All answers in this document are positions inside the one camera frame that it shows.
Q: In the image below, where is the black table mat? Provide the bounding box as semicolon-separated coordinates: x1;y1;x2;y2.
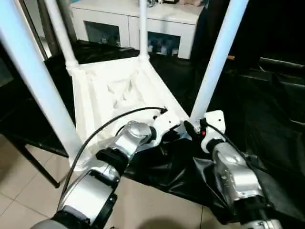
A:
0;38;305;225

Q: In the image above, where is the grey curtain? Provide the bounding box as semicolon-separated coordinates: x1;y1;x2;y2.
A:
36;0;73;53

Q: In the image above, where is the white glass-door cabinet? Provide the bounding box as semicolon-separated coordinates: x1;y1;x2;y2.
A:
71;0;205;59

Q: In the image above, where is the black fabric backdrop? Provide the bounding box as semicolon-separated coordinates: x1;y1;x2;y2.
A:
193;0;305;62

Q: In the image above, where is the black metal table leg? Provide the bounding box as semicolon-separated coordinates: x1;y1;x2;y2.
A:
0;134;61;188

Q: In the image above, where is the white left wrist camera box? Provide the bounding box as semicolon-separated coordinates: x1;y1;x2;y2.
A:
151;111;182;140

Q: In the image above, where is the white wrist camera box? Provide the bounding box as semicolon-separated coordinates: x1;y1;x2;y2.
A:
197;110;226;154
151;111;182;140

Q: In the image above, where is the silver metal rod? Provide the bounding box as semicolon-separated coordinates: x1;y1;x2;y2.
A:
260;57;305;71

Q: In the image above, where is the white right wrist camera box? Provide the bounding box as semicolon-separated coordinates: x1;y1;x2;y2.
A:
197;110;226;154

